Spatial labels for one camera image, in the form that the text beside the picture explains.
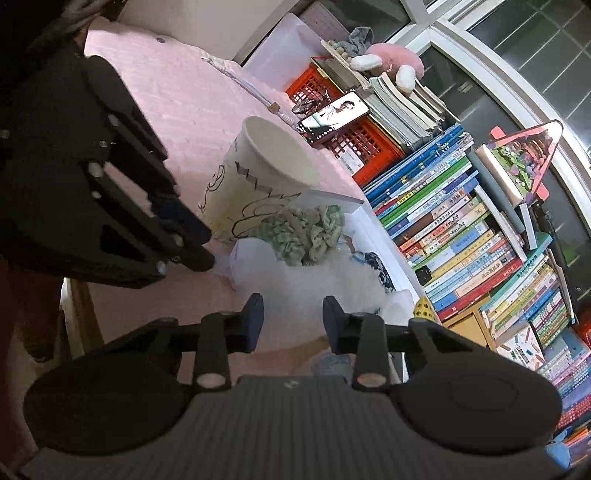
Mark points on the yellow sequin toy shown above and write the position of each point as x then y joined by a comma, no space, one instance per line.
425,310

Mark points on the dark blue embroidered pouch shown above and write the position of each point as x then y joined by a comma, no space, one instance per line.
381,274

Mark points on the pink striped tablecloth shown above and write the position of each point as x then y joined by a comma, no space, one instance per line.
194,92

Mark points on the stack of paperback books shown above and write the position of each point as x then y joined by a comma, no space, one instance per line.
401,110

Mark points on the white board sheets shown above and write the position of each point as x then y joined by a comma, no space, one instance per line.
281,50

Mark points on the row of upright books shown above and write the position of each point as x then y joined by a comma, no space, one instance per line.
471,240

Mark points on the red plastic basket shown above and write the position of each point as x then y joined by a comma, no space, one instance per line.
585,334

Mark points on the smartphone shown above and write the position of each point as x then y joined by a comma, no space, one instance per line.
334,115

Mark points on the miniature bicycle model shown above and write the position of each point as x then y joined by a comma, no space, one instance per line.
309,104

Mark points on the small black box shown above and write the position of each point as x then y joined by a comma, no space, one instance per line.
423,275

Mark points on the blue alien plush toy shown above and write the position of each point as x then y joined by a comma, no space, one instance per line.
558,450

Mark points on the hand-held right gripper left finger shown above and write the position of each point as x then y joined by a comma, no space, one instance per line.
254,325

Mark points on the white window frame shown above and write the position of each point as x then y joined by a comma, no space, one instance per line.
485,60

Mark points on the pink and white plush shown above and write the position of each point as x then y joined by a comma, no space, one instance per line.
392,62

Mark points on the grey plush toy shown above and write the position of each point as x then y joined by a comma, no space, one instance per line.
358,39

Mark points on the pencil print box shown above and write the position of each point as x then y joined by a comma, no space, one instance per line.
521,346

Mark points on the wooden drawer organizer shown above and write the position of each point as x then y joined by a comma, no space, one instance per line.
468,327

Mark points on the red plastic crate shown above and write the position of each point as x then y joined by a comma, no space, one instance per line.
369,152

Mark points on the cat drawing paper cup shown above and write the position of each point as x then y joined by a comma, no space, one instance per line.
258,175

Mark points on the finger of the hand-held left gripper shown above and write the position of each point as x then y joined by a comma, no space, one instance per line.
194,258
180,214

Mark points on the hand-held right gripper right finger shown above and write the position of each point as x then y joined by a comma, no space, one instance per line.
333,327

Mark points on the white fluffy plush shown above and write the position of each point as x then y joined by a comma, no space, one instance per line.
318,281

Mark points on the green checked cloth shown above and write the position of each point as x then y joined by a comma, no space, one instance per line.
300,235

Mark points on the grid cutting mat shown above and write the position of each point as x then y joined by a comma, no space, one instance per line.
325,21

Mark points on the triangular miniature house model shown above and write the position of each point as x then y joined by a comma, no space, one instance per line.
517,161

